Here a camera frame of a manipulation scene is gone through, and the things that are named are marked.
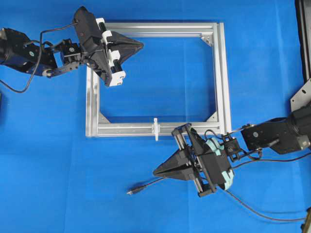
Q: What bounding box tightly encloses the black wire with plug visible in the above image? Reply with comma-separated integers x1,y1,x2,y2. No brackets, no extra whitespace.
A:
126,176,307,222

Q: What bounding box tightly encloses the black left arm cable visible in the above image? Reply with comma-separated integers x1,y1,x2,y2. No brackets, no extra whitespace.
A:
0,22,79,94

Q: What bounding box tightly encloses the black rail at right edge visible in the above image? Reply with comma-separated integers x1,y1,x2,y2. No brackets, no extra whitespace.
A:
295,0,311,83

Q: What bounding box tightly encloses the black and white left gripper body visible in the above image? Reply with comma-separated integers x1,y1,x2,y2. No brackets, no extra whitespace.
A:
73,6,126,87

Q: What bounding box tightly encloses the silver aluminium extrusion frame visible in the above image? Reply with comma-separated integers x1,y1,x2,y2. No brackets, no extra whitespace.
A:
85,22,232,138

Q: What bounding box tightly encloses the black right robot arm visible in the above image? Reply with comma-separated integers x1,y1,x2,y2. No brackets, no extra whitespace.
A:
153,104,311,197

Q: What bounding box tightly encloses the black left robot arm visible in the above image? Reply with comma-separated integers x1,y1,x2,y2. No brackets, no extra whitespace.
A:
0,6,144,87

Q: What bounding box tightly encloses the grey metal mounting bracket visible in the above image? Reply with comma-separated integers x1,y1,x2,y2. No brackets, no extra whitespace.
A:
290,79,311,112

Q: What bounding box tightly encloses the black right gripper body teal tape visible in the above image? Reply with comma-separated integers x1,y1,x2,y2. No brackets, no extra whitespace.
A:
172,123,234,197

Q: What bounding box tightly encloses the yellowish object bottom right corner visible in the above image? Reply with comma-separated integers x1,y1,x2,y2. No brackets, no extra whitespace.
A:
300,207,311,233

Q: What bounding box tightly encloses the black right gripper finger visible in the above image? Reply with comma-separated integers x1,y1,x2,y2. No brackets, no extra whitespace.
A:
153,167,197,181
155,149,192,172

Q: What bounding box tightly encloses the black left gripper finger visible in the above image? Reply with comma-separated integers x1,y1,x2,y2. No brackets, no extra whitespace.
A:
110,45,144,64
106,31,144,49

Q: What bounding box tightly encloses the white zip tie loop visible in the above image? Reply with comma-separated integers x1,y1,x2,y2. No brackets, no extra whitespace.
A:
152,117,160,141

